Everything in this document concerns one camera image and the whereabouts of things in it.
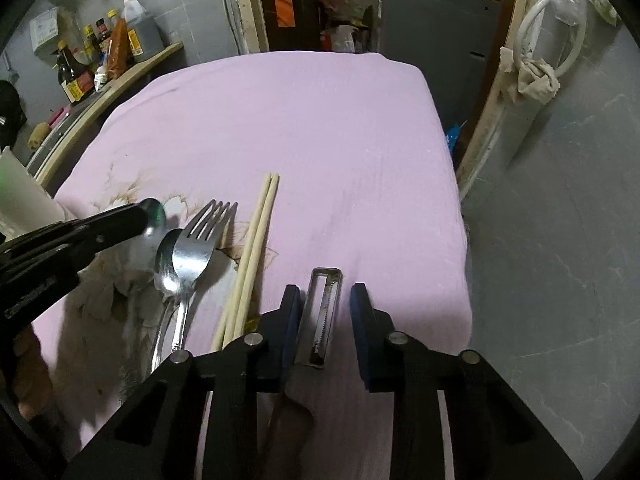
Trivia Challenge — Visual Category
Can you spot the yellow sponge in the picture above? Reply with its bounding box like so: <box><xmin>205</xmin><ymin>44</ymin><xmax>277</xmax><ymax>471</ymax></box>
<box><xmin>27</xmin><ymin>122</ymin><xmax>51</xmax><ymax>150</ymax></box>

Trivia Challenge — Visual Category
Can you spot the white plastic utensil holder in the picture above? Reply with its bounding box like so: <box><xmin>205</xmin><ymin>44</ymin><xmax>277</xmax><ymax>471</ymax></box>
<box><xmin>0</xmin><ymin>146</ymin><xmax>66</xmax><ymax>241</ymax></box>

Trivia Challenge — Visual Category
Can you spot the black wok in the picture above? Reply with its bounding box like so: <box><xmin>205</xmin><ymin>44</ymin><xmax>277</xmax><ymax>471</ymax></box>
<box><xmin>0</xmin><ymin>80</ymin><xmax>28</xmax><ymax>151</ymax></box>

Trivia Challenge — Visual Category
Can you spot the white wall box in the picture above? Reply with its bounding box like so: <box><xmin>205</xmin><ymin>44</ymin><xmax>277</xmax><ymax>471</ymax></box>
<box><xmin>29</xmin><ymin>7</ymin><xmax>76</xmax><ymax>56</ymax></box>

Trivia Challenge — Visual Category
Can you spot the person's left hand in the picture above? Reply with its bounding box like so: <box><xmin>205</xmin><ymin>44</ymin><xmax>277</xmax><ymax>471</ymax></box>
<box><xmin>10</xmin><ymin>325</ymin><xmax>57</xmax><ymax>422</ymax></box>

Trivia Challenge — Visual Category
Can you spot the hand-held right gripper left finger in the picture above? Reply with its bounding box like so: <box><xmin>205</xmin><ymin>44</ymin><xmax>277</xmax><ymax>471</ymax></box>
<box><xmin>62</xmin><ymin>284</ymin><xmax>303</xmax><ymax>480</ymax></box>

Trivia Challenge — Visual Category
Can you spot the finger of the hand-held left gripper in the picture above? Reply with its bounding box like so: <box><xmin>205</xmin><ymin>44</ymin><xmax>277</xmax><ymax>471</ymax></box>
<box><xmin>65</xmin><ymin>198</ymin><xmax>167</xmax><ymax>261</ymax></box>

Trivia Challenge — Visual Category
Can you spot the metal peeler with grey handle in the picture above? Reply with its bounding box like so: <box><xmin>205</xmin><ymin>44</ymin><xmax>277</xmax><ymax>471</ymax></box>
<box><xmin>282</xmin><ymin>266</ymin><xmax>345</xmax><ymax>461</ymax></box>

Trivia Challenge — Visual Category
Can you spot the blue packet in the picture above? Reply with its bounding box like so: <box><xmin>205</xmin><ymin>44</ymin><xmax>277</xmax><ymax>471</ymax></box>
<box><xmin>445</xmin><ymin>121</ymin><xmax>468</xmax><ymax>158</ymax></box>

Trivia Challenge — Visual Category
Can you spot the large cooking oil jug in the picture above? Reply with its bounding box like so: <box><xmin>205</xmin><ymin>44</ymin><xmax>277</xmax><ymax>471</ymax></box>
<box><xmin>121</xmin><ymin>0</ymin><xmax>163</xmax><ymax>58</ymax></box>

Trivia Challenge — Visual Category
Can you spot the grey cabinet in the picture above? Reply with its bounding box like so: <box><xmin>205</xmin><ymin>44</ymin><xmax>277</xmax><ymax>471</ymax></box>
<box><xmin>375</xmin><ymin>0</ymin><xmax>503</xmax><ymax>131</ymax></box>

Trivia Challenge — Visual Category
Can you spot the metal fork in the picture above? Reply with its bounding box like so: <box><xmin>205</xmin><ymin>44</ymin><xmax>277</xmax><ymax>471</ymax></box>
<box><xmin>170</xmin><ymin>199</ymin><xmax>238</xmax><ymax>353</ymax></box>

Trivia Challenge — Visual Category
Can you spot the orange sheet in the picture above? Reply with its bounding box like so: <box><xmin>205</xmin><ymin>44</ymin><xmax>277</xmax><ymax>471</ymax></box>
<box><xmin>272</xmin><ymin>0</ymin><xmax>297</xmax><ymax>28</ymax></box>

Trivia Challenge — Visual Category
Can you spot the white hose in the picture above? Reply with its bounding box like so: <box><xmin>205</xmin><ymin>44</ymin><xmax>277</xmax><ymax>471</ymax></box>
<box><xmin>512</xmin><ymin>0</ymin><xmax>588</xmax><ymax>79</ymax></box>

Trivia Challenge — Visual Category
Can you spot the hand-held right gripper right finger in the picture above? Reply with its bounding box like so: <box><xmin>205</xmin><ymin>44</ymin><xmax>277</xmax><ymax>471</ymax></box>
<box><xmin>350</xmin><ymin>282</ymin><xmax>583</xmax><ymax>480</ymax></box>

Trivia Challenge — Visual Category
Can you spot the beige rag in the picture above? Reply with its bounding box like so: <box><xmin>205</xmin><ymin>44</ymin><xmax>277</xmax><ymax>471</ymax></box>
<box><xmin>499</xmin><ymin>46</ymin><xmax>560</xmax><ymax>106</ymax></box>

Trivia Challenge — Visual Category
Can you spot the white hanging cloth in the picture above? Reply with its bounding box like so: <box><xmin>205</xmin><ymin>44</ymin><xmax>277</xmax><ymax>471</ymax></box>
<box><xmin>587</xmin><ymin>0</ymin><xmax>623</xmax><ymax>26</ymax></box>

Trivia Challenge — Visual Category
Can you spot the pink floral cloth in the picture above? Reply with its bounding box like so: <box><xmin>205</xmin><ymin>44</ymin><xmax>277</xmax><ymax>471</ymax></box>
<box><xmin>32</xmin><ymin>50</ymin><xmax>473</xmax><ymax>480</ymax></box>

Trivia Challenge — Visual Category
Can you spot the orange-brown sauce pouch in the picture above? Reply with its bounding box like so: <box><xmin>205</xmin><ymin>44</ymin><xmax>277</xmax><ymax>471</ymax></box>
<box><xmin>107</xmin><ymin>17</ymin><xmax>133</xmax><ymax>79</ymax></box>

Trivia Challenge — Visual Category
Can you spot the dark brown door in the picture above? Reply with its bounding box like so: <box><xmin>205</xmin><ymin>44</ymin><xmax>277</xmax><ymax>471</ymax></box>
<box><xmin>255</xmin><ymin>0</ymin><xmax>326</xmax><ymax>53</ymax></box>

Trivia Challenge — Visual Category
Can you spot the metal spoon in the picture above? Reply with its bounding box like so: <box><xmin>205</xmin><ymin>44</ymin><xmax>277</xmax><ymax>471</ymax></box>
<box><xmin>150</xmin><ymin>227</ymin><xmax>187</xmax><ymax>376</ymax></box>

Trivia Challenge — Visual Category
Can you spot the pale wooden chopstick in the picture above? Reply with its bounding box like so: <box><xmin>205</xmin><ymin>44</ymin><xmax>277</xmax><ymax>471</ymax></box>
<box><xmin>227</xmin><ymin>174</ymin><xmax>281</xmax><ymax>347</ymax></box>
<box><xmin>210</xmin><ymin>173</ymin><xmax>272</xmax><ymax>352</ymax></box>

